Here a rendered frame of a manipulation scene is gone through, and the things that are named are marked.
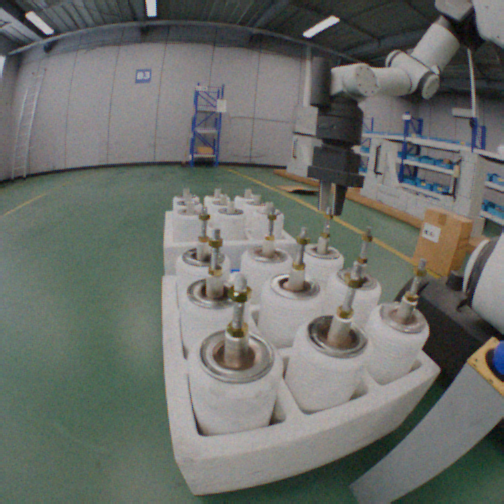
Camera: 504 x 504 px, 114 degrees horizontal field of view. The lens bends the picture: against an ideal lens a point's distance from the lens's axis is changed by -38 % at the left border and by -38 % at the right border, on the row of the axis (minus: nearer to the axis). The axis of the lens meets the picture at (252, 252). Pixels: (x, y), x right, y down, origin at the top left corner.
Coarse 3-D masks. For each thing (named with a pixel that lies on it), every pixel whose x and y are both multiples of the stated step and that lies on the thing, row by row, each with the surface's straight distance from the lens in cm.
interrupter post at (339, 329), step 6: (336, 318) 28; (336, 324) 29; (342, 324) 28; (348, 324) 29; (330, 330) 30; (336, 330) 29; (342, 330) 29; (348, 330) 30; (330, 336) 30; (336, 336) 29; (342, 336) 30
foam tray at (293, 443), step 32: (256, 320) 46; (288, 352) 38; (416, 384) 40; (192, 416) 30; (288, 416) 31; (320, 416) 31; (352, 416) 33; (384, 416) 41; (192, 448) 28; (224, 448) 28; (256, 448) 28; (288, 448) 31; (320, 448) 37; (352, 448) 48; (192, 480) 35; (224, 480) 37; (256, 480) 41
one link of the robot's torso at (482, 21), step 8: (472, 0) 76; (480, 0) 73; (488, 0) 71; (496, 0) 70; (480, 8) 72; (488, 8) 70; (496, 8) 70; (480, 16) 73; (488, 16) 70; (496, 16) 69; (480, 24) 73; (488, 24) 69; (496, 24) 69; (480, 32) 78; (488, 32) 69; (496, 32) 68; (488, 40) 80; (496, 40) 68; (496, 48) 72
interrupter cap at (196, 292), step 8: (200, 280) 38; (224, 280) 38; (192, 288) 36; (200, 288) 36; (224, 288) 36; (192, 296) 34; (200, 296) 34; (208, 296) 35; (224, 296) 35; (200, 304) 32; (208, 304) 33; (216, 304) 33; (224, 304) 32; (232, 304) 33
